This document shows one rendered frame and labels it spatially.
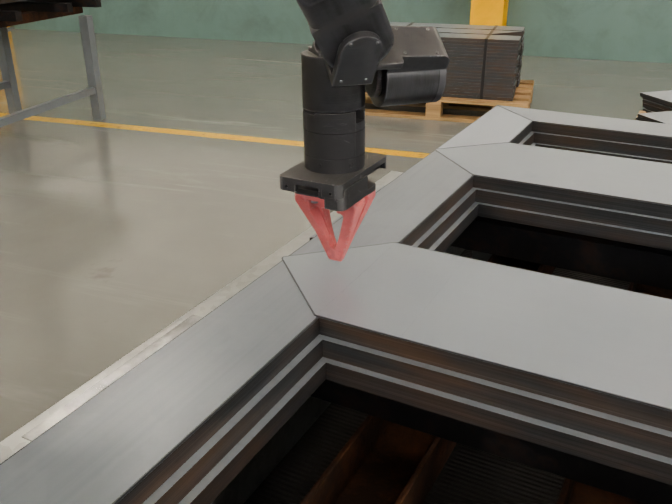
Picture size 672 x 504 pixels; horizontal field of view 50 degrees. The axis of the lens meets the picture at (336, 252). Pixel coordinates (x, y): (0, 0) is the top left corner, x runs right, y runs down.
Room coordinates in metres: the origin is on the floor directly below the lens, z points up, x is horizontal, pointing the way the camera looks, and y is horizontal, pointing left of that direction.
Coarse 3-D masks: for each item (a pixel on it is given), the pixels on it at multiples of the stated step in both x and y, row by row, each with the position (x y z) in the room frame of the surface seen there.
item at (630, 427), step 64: (576, 128) 1.21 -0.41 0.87; (512, 192) 0.92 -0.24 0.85; (576, 192) 0.88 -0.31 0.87; (320, 320) 0.55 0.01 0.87; (256, 384) 0.47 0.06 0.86; (320, 384) 0.53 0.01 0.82; (384, 384) 0.51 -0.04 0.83; (448, 384) 0.49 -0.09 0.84; (512, 384) 0.47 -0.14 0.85; (192, 448) 0.39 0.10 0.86; (256, 448) 0.44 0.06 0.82; (576, 448) 0.43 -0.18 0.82; (640, 448) 0.42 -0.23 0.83
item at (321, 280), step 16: (320, 256) 0.68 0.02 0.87; (352, 256) 0.68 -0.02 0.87; (368, 256) 0.68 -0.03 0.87; (304, 272) 0.64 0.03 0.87; (320, 272) 0.64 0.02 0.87; (336, 272) 0.64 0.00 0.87; (352, 272) 0.64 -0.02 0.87; (304, 288) 0.61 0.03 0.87; (320, 288) 0.61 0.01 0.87; (336, 288) 0.61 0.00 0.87; (320, 304) 0.57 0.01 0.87
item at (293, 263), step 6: (318, 252) 0.69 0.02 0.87; (282, 258) 0.67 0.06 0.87; (288, 258) 0.67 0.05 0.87; (294, 258) 0.67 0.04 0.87; (300, 258) 0.67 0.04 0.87; (306, 258) 0.67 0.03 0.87; (312, 258) 0.67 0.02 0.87; (288, 264) 0.66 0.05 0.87; (294, 264) 0.66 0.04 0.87; (300, 264) 0.66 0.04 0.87; (288, 270) 0.65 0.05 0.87; (294, 270) 0.64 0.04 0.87
